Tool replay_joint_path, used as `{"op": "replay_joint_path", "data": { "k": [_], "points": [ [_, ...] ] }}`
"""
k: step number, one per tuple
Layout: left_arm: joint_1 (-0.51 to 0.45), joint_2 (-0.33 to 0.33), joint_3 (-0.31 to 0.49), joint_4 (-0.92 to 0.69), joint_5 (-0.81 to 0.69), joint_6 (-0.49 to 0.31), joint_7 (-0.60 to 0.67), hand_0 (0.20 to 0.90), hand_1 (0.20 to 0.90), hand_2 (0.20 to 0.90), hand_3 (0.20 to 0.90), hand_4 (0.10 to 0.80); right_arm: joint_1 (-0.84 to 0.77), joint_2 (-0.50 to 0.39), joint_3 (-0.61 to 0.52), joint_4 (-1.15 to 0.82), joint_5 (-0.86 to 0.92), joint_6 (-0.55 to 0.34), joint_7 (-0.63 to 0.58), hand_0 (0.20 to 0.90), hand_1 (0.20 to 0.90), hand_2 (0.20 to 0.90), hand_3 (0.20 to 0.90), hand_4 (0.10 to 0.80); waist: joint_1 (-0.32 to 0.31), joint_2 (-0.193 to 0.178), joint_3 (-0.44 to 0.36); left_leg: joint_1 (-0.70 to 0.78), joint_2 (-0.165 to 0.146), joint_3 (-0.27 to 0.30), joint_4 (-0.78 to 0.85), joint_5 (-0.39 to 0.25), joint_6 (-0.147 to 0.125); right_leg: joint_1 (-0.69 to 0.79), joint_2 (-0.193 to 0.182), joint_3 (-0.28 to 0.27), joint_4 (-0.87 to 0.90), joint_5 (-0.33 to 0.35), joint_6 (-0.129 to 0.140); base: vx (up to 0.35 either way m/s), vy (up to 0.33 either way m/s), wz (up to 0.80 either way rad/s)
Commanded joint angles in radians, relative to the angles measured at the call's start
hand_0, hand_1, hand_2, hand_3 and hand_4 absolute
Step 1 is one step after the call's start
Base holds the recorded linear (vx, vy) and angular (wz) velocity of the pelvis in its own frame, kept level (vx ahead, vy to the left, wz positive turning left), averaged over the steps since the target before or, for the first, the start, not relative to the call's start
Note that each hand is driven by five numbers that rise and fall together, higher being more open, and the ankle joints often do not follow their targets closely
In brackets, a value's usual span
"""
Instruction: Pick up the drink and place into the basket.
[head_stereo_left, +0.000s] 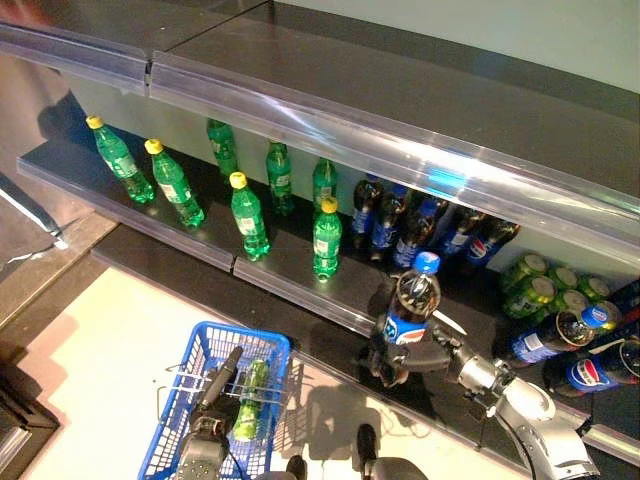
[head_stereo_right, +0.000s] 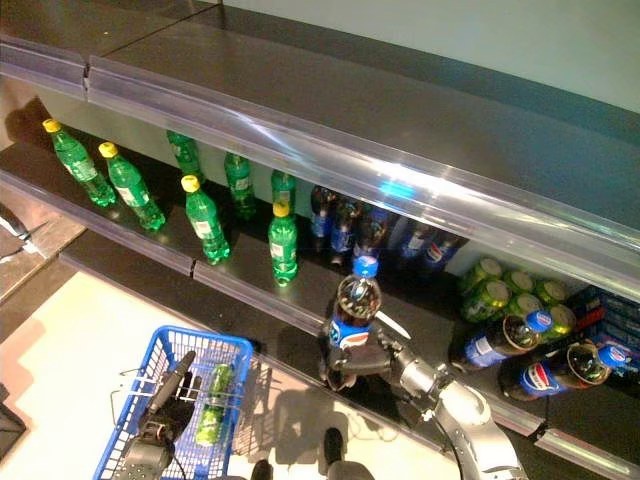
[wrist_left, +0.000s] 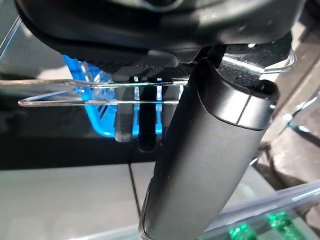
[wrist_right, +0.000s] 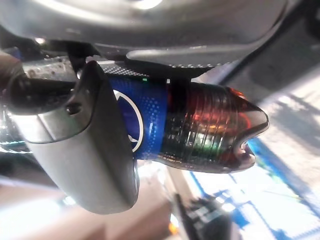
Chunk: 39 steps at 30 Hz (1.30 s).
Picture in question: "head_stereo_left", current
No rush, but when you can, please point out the silver grey robot body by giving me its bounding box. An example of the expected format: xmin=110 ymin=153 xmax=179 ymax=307
xmin=254 ymin=456 xmax=427 ymax=480

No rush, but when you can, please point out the green bottle in basket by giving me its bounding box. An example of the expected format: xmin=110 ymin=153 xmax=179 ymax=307
xmin=231 ymin=358 xmax=272 ymax=444

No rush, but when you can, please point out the black base shelf plinth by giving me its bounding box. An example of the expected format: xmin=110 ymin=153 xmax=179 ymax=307
xmin=92 ymin=224 xmax=532 ymax=472

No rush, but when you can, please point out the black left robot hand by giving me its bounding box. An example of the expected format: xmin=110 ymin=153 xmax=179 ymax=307
xmin=187 ymin=345 xmax=246 ymax=437

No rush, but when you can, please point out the black shelf board clear rail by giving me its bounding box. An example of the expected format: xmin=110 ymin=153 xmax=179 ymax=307
xmin=0 ymin=0 xmax=640 ymax=275

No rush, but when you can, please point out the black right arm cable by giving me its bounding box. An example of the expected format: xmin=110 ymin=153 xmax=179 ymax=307
xmin=476 ymin=398 xmax=490 ymax=452

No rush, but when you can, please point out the blue plastic shopping basket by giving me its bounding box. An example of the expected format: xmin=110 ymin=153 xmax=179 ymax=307
xmin=137 ymin=320 xmax=293 ymax=480

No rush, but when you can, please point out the green soda bottle yellow cap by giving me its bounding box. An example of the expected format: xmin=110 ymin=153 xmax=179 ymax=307
xmin=311 ymin=195 xmax=344 ymax=283
xmin=144 ymin=138 xmax=207 ymax=229
xmin=205 ymin=118 xmax=241 ymax=177
xmin=311 ymin=155 xmax=339 ymax=209
xmin=228 ymin=170 xmax=272 ymax=262
xmin=85 ymin=114 xmax=157 ymax=204
xmin=264 ymin=140 xmax=297 ymax=217

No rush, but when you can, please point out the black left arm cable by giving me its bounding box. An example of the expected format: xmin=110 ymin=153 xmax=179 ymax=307
xmin=226 ymin=438 xmax=247 ymax=480

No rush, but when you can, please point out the black right robot foot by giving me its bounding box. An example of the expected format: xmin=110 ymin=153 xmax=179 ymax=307
xmin=356 ymin=423 xmax=379 ymax=474

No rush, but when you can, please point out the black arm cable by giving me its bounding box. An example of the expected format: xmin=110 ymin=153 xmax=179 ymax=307
xmin=476 ymin=398 xmax=490 ymax=452
xmin=226 ymin=438 xmax=247 ymax=480

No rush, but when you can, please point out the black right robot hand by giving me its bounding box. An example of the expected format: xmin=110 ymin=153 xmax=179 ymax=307
xmin=357 ymin=324 xmax=464 ymax=389

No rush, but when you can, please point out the silver curtain edge strip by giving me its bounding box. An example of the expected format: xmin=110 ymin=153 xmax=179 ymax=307
xmin=0 ymin=171 xmax=70 ymax=252

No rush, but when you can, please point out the dark side shelf unit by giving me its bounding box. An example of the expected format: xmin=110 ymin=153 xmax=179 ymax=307
xmin=0 ymin=373 xmax=62 ymax=480

